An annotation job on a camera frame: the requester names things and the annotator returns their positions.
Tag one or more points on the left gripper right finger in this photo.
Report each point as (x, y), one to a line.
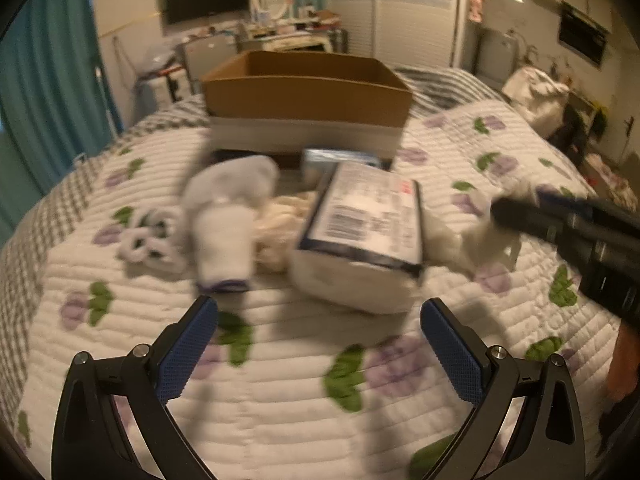
(547, 441)

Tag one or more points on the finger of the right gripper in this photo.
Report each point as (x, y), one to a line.
(548, 220)

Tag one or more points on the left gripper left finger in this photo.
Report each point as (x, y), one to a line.
(89, 439)

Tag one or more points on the large white tissue pack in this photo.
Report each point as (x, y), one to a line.
(362, 245)

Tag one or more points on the white green plush loop toy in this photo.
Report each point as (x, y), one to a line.
(155, 238)

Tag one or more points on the blue small tissue pack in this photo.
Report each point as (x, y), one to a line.
(315, 162)

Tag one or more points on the white fluffy sock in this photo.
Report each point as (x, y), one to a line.
(221, 204)

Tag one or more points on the cream knitted cloth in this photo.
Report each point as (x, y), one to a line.
(276, 227)

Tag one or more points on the person's hand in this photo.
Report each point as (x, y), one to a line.
(623, 373)

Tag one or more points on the small white cloth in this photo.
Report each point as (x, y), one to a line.
(478, 245)

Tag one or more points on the white clothes pile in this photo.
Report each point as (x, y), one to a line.
(537, 98)

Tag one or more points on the grey washing machine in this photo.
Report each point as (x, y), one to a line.
(497, 56)

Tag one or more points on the black range hood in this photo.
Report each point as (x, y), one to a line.
(581, 35)

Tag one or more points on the white floral quilt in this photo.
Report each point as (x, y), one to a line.
(293, 387)

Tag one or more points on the white louvred wardrobe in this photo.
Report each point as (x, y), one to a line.
(417, 33)

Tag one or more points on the white dressing table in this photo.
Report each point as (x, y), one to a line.
(294, 36)

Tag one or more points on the brown cardboard box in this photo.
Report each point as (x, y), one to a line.
(281, 103)

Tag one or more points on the teal window curtain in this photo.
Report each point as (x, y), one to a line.
(56, 104)

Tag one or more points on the white suitcase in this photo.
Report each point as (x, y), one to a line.
(162, 89)

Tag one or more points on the silver mini fridge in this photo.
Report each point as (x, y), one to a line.
(200, 56)

